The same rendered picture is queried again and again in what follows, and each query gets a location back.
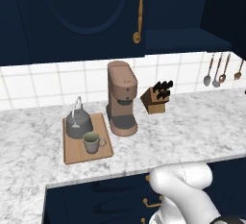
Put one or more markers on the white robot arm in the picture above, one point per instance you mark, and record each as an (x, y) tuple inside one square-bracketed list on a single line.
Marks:
[(189, 192)]

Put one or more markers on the grey metal kettle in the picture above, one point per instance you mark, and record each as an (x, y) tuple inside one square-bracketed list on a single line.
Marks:
[(78, 123)]

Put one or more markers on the grey-green mug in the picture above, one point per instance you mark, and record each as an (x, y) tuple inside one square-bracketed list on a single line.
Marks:
[(92, 143)]

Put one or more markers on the wooden tray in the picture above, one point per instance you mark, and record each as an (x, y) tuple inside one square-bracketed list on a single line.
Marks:
[(75, 151)]

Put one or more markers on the navy cabinet door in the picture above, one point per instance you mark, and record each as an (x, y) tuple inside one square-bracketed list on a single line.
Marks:
[(227, 13), (80, 16)]

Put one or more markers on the navy base cabinet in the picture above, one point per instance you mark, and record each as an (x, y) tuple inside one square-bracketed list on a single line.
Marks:
[(102, 202)]

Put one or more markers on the brown coffee machine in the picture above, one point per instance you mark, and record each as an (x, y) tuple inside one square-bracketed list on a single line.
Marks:
[(121, 87)]

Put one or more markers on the wooden knife block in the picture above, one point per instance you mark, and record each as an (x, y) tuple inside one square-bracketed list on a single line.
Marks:
[(155, 101)]

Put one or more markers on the hanging metal spoon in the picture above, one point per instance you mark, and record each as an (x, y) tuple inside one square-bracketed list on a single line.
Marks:
[(208, 75)]

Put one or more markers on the hanging metal ladle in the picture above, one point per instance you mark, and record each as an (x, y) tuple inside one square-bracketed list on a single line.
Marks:
[(217, 79)]

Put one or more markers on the hanging copper spoon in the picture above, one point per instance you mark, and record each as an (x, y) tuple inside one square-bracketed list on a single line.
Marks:
[(223, 75), (238, 74)]

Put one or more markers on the navy wall cabinet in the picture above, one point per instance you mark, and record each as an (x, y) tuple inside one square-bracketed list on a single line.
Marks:
[(179, 22), (11, 22)]

